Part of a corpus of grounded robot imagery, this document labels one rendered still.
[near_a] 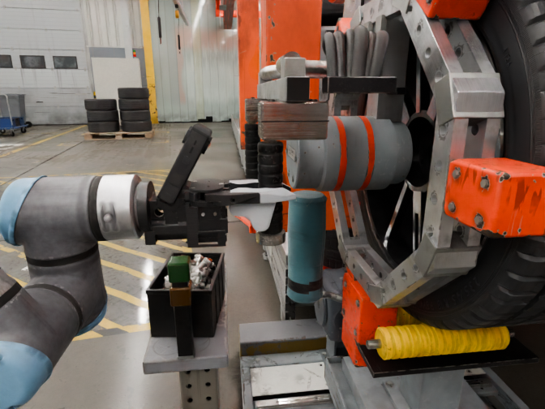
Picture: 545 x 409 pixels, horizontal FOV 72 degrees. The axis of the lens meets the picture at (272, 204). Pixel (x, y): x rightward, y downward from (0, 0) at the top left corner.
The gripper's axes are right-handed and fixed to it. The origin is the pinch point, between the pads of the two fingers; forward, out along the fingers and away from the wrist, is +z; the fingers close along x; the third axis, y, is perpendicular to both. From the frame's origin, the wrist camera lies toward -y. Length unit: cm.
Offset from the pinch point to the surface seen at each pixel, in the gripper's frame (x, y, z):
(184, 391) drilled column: -32, 64, -21
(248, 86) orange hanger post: -255, -19, 12
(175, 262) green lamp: -13.3, 17.0, -18.1
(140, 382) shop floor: -60, 83, -40
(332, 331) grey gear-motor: -42, 55, 22
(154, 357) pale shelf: -14.2, 38.0, -23.9
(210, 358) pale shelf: -12.9, 38.2, -12.7
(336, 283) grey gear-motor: -47, 42, 24
